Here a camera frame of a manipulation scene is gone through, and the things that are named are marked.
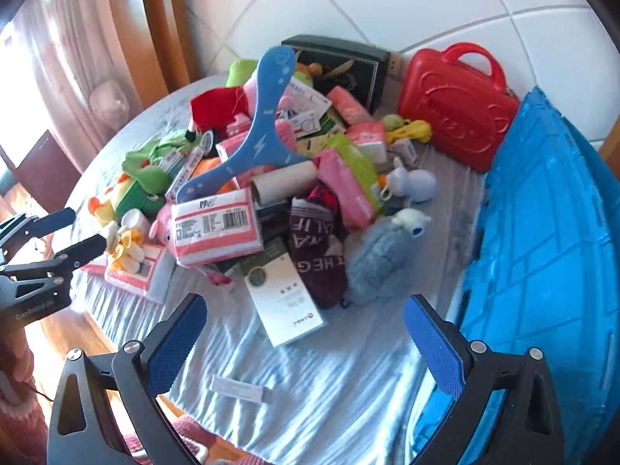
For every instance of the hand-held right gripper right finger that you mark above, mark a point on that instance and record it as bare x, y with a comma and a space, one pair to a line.
436, 348

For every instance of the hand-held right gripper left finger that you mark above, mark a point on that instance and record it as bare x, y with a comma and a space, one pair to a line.
174, 344

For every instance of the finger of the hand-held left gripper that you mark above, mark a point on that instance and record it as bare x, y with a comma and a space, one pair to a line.
53, 220
82, 249

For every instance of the blue plastic storage crate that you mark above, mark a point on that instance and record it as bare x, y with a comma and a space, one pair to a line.
533, 252

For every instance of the person's left forearm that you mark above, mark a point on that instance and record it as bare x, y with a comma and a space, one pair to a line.
17, 363

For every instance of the light blue cloth covered desktop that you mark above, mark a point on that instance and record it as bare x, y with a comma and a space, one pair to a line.
315, 397

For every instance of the white yellow flower plush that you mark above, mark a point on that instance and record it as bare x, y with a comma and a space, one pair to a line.
123, 249

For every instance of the brown chair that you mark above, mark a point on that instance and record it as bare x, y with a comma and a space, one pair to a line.
43, 160

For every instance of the small pink tissue pack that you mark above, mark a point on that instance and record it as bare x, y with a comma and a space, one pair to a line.
145, 271

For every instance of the green and yellow duck plush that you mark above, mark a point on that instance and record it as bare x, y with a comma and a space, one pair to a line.
140, 198

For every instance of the small white flat box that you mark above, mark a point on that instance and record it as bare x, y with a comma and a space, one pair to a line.
240, 388

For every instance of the pink plush toy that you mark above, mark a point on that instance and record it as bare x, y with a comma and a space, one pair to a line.
162, 225

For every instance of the red patterned clothing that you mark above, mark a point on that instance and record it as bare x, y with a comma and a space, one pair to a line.
179, 438

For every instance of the grey plush toy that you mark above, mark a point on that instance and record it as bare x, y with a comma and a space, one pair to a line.
373, 261

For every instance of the white cardboard box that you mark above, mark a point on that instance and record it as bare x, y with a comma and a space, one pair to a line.
286, 305

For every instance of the large pink tissue pack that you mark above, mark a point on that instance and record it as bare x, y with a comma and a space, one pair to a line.
218, 232

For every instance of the dark red sock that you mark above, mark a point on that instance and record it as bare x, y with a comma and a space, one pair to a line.
315, 252

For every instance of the sheer pink curtain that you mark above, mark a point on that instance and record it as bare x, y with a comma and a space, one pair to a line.
72, 58

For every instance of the white round toy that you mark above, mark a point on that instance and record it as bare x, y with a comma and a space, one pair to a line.
416, 181

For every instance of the pink and green tissue pack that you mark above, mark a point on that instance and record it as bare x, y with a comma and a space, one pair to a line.
348, 189

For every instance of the cardboard paper tube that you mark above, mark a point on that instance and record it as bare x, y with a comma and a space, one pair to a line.
286, 181

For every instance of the red fabric toy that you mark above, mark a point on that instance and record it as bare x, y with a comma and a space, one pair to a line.
218, 106

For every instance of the blue boomerang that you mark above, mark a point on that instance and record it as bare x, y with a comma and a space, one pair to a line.
261, 145

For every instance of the yellow green toy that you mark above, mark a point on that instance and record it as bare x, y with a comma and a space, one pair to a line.
411, 128

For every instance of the red toy suitcase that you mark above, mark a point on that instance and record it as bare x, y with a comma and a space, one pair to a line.
450, 116

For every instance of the light green plush toy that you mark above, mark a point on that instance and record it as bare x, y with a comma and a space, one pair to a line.
242, 72

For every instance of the pink wipes pack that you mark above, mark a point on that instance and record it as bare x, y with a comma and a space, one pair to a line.
348, 104

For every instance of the white card packets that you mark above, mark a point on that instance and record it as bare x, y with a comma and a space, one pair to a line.
305, 106

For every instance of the black picture box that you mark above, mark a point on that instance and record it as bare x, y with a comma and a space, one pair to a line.
358, 77

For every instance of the curved wooden frame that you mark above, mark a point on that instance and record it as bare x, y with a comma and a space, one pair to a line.
169, 19

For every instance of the wooden door frame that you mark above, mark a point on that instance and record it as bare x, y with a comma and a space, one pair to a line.
610, 150

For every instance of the white wall socket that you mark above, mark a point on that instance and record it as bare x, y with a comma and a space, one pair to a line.
397, 65

